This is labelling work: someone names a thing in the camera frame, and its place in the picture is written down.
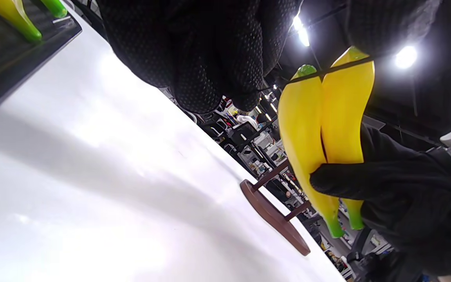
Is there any yellow plastic banana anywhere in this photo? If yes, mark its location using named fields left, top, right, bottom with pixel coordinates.
left=40, top=0, right=68, bottom=18
left=0, top=0, right=42, bottom=43
left=321, top=46, right=375, bottom=230
left=278, top=65, right=345, bottom=239

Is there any black plastic tray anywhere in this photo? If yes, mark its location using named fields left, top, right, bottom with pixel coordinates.
left=0, top=0, right=82, bottom=127

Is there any black elastic band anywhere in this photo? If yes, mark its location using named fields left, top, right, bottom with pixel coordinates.
left=282, top=57, right=375, bottom=89

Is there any brown wooden hook stand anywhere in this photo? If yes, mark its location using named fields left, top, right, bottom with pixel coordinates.
left=240, top=159, right=311, bottom=257

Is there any person's right hand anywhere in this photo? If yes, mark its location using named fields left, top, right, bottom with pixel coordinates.
left=310, top=123, right=451, bottom=282

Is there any person's left hand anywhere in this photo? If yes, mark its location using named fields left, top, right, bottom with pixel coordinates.
left=96, top=0, right=442, bottom=114

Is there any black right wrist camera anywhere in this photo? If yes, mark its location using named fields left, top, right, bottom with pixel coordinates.
left=346, top=227, right=422, bottom=282

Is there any long ceiling light strip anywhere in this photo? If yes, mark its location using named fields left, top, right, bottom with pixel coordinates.
left=292, top=16, right=310, bottom=47
left=395, top=45, right=418, bottom=70

